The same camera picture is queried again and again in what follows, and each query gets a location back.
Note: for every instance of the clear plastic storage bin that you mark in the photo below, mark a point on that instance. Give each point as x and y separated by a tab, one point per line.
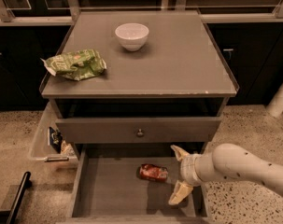
40	148

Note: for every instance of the dark cabinet handle right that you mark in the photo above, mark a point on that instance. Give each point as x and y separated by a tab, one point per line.
228	54

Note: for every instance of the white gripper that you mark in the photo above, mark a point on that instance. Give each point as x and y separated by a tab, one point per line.
187	169

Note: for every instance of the white ceramic bowl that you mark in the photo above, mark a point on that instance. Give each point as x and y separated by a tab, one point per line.
132	36

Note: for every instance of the red coke can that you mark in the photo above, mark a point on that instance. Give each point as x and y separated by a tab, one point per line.
153	172

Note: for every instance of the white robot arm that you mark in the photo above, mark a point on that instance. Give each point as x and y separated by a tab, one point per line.
227	162

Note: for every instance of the open grey middle drawer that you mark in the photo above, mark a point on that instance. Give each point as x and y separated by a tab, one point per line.
109	190

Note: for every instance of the dark snack packet in bin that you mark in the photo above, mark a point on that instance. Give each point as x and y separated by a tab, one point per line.
55	139

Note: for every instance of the black bar on floor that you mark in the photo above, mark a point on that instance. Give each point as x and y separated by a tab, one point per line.
9	216

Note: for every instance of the green chip bag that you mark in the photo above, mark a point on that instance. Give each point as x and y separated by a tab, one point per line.
76	65

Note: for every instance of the grey drawer cabinet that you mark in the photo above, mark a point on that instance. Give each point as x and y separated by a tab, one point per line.
179	72

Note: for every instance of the round metal drawer knob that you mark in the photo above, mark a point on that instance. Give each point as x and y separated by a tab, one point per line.
140	133

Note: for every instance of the closed grey top drawer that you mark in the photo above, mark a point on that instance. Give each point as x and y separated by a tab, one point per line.
123	130

